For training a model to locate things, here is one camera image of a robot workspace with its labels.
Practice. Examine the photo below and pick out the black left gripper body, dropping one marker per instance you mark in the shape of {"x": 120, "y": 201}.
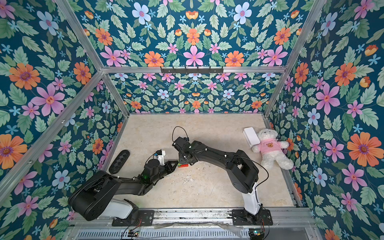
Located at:
{"x": 164, "y": 170}

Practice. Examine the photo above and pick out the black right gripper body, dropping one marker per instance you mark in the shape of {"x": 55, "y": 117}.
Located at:
{"x": 186, "y": 156}

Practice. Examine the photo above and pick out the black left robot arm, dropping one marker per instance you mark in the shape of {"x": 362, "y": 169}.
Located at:
{"x": 94, "y": 197}

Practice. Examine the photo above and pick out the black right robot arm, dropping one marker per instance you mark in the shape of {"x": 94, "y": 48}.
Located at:
{"x": 241, "y": 170}

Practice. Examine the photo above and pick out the black oval remote pad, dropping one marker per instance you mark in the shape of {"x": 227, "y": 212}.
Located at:
{"x": 119, "y": 162}

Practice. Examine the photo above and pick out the white rectangular box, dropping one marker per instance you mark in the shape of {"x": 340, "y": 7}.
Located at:
{"x": 251, "y": 136}

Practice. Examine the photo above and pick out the left small circuit board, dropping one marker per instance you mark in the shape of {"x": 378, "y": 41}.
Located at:
{"x": 133, "y": 234}

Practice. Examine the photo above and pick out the small circuit board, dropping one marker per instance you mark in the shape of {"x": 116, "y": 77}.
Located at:
{"x": 256, "y": 234}
{"x": 133, "y": 234}

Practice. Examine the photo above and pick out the white teddy bear pink shirt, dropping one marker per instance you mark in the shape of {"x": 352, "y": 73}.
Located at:
{"x": 271, "y": 150}

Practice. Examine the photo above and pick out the right small circuit board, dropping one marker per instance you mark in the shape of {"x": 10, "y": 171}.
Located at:
{"x": 256, "y": 234}

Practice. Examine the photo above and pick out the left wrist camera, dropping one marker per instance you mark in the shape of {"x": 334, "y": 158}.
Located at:
{"x": 160, "y": 156}

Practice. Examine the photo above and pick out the aluminium front rail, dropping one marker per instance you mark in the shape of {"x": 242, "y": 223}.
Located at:
{"x": 283, "y": 217}

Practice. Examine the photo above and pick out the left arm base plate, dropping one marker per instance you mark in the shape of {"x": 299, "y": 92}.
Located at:
{"x": 143, "y": 217}

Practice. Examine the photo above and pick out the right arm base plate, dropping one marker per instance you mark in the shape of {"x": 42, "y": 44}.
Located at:
{"x": 243, "y": 218}

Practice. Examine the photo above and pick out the black wall hook rail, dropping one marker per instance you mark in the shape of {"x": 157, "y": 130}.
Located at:
{"x": 191, "y": 70}

